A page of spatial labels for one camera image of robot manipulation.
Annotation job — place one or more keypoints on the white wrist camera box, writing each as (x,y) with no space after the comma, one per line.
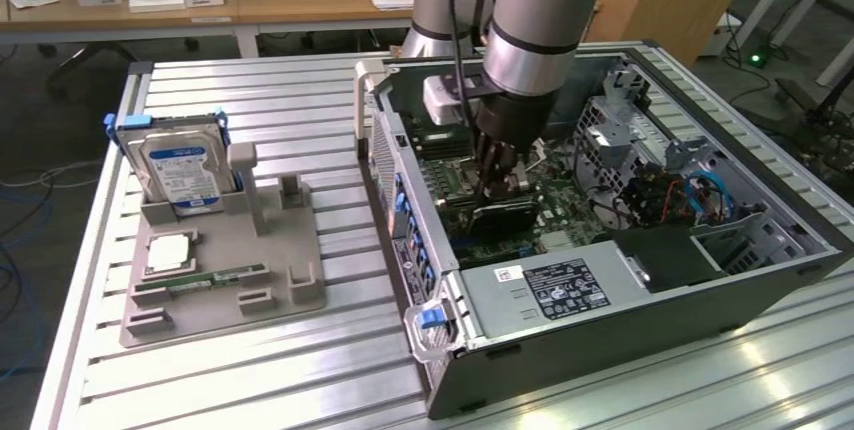
(443,100)

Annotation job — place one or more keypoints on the CPU socket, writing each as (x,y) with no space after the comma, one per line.
(463,175)

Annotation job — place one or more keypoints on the silver CPU chip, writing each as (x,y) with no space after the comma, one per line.
(167,252)

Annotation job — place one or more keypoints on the green motherboard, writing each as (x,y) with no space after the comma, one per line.
(567,200)

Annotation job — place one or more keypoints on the installed RAM stick white label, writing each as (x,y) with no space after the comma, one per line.
(436,139)

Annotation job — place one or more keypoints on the black device with green light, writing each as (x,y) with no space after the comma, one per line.
(755,58)

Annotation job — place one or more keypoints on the silver metal disk bay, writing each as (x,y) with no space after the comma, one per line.
(614,140)

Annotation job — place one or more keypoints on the grey plastic parts rack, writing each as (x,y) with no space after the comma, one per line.
(216,245)

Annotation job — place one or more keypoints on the black office chair base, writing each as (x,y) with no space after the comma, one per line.
(116,52)

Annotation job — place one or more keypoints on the tall wooden cabinet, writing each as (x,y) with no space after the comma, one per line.
(680,0)

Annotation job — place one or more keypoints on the black floor stand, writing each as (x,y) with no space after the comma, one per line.
(810,105)

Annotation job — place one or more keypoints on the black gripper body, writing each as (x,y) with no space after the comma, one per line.
(514,117)

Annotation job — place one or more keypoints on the installed RAM stick green label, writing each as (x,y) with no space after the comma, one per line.
(456,205)

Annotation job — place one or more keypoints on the white box with red button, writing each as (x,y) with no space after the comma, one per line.
(726,35)

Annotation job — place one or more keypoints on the blue case latch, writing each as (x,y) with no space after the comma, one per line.
(428,321)

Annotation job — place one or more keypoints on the long wooden desk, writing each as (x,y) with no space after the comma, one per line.
(53,17)

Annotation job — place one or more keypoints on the open metal socket cover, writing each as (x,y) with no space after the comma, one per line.
(539,160)

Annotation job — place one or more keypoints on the grey power supply unit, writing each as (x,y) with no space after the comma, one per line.
(507,300)

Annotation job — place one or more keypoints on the hard disk in blue caddy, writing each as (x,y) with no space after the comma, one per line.
(180,170)

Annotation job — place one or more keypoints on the graphics card with metal bracket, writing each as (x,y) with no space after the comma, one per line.
(500,217)

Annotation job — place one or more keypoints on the small silver chipset heatsink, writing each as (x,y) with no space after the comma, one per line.
(559,241)

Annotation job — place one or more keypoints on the open dark grey PC case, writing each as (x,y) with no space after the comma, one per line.
(600,350)

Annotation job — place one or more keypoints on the white paper slip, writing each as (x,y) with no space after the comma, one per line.
(35,1)

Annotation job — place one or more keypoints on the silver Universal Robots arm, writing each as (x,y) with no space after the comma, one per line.
(540,10)

